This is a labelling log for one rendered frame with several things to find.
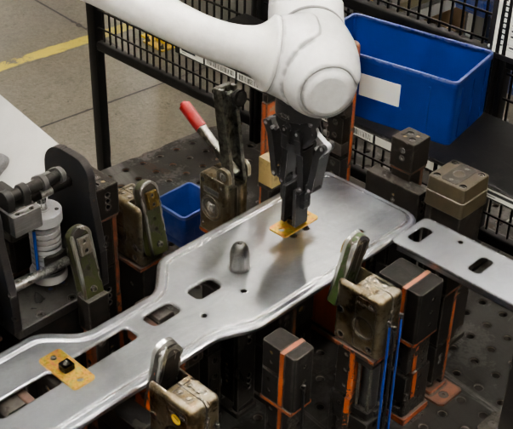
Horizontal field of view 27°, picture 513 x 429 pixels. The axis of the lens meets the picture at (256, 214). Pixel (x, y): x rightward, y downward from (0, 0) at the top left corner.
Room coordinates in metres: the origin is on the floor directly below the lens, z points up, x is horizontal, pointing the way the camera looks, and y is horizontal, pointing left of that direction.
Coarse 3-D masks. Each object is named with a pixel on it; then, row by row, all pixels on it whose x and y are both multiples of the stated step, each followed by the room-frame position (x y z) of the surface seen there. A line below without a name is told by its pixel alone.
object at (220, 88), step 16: (224, 96) 1.54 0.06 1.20; (240, 96) 1.53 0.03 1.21; (224, 112) 1.53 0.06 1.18; (224, 128) 1.53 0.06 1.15; (240, 128) 1.55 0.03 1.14; (224, 144) 1.53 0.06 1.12; (240, 144) 1.54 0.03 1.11; (224, 160) 1.53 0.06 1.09; (240, 160) 1.54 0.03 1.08; (240, 176) 1.54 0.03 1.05
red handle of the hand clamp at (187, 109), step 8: (184, 104) 1.61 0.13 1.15; (184, 112) 1.61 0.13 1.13; (192, 112) 1.60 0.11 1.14; (192, 120) 1.59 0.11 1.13; (200, 120) 1.59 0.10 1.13; (200, 128) 1.58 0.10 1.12; (208, 136) 1.57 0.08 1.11; (208, 144) 1.57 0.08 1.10; (216, 144) 1.57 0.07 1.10; (216, 152) 1.56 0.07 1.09; (232, 160) 1.55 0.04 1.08
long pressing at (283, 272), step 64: (320, 192) 1.58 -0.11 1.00; (192, 256) 1.38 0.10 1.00; (256, 256) 1.38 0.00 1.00; (320, 256) 1.39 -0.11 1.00; (128, 320) 1.21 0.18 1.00; (192, 320) 1.22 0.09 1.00; (256, 320) 1.23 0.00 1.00; (0, 384) 1.07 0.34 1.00; (64, 384) 1.07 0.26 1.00; (128, 384) 1.08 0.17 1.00
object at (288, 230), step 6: (288, 216) 1.45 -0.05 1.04; (312, 216) 1.46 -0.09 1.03; (276, 222) 1.44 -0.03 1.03; (282, 222) 1.44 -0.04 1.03; (288, 222) 1.44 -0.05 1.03; (306, 222) 1.44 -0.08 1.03; (270, 228) 1.42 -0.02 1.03; (276, 228) 1.42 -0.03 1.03; (282, 228) 1.42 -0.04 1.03; (288, 228) 1.42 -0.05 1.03; (294, 228) 1.42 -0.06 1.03; (300, 228) 1.43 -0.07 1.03; (282, 234) 1.41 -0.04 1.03; (288, 234) 1.41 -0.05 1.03
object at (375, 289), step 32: (352, 288) 1.25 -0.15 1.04; (384, 288) 1.25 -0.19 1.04; (352, 320) 1.25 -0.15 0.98; (384, 320) 1.22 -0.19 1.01; (352, 352) 1.24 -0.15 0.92; (384, 352) 1.23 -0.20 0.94; (352, 384) 1.24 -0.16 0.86; (384, 384) 1.22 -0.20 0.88; (352, 416) 1.24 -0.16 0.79; (384, 416) 1.23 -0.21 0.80
